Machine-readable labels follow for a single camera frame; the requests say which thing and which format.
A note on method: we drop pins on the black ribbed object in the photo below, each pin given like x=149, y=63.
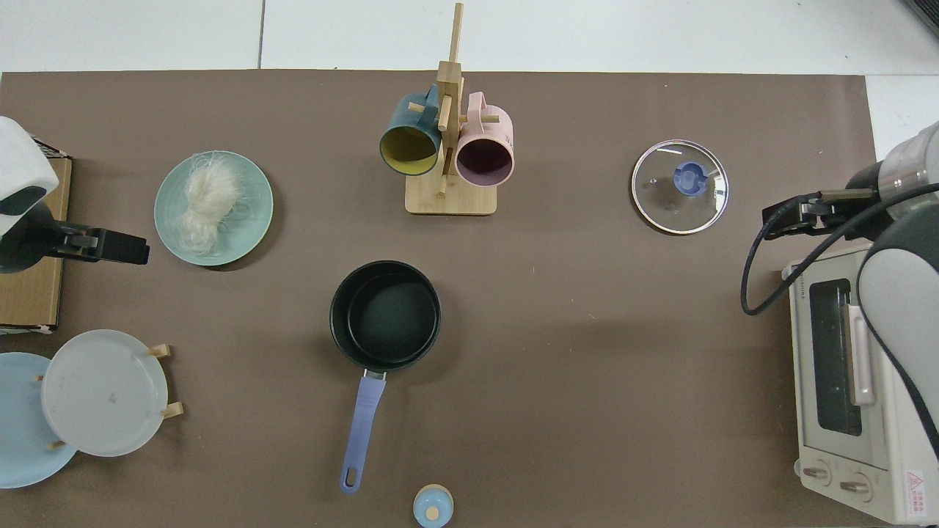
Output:
x=930, y=11

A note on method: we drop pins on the wooden plate rack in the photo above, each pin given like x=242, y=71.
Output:
x=158, y=350

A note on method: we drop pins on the glass lid with blue knob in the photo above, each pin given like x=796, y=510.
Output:
x=689, y=180

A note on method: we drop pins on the white vermicelli bundle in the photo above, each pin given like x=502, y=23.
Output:
x=209, y=198

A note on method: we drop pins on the wooden cup stand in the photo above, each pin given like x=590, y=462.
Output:
x=449, y=199

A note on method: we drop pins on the dark teal cup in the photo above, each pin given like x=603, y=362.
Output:
x=411, y=150

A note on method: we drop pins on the grey plate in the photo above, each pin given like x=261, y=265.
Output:
x=103, y=396

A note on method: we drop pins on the pale toaster oven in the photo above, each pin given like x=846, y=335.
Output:
x=821, y=440

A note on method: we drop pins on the green plate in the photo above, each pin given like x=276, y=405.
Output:
x=169, y=213

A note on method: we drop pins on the light blue plate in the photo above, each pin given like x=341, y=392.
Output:
x=22, y=440

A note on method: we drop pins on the pink cup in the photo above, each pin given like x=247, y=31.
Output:
x=484, y=158

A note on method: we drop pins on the brown table cloth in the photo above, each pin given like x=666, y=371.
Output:
x=587, y=367

